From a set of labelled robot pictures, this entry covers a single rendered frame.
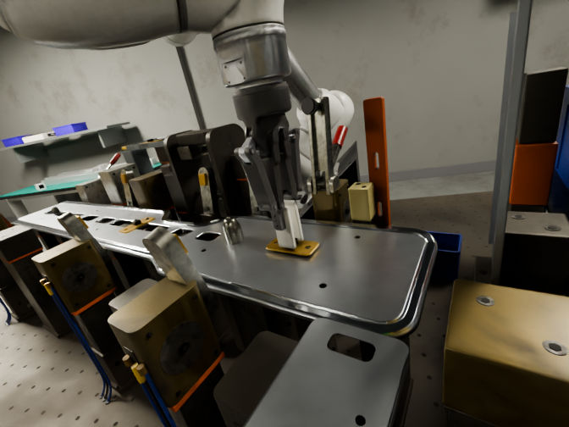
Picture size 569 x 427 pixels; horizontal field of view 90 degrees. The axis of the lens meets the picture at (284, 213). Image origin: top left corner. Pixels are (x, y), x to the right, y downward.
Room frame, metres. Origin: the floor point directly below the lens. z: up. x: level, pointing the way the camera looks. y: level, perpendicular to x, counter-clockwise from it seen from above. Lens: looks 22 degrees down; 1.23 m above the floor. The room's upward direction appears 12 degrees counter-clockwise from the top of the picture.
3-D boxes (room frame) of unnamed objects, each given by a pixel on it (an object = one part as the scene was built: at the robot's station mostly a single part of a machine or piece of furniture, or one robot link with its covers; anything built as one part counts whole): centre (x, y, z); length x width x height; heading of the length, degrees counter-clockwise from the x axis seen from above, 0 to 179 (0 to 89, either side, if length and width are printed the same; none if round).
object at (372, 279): (0.70, 0.39, 1.00); 1.38 x 0.22 x 0.02; 53
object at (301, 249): (0.41, 0.00, 1.01); 0.08 x 0.04 x 0.01; 53
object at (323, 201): (0.55, -0.11, 0.87); 0.10 x 0.07 x 0.35; 143
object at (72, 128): (4.27, 2.62, 1.35); 0.35 x 0.24 x 0.11; 73
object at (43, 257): (0.50, 0.44, 0.87); 0.12 x 0.07 x 0.35; 143
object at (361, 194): (0.46, -0.14, 0.88); 0.04 x 0.04 x 0.37; 53
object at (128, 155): (1.25, 0.56, 0.92); 0.08 x 0.08 x 0.44; 53
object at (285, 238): (0.40, 0.01, 1.05); 0.03 x 0.01 x 0.07; 53
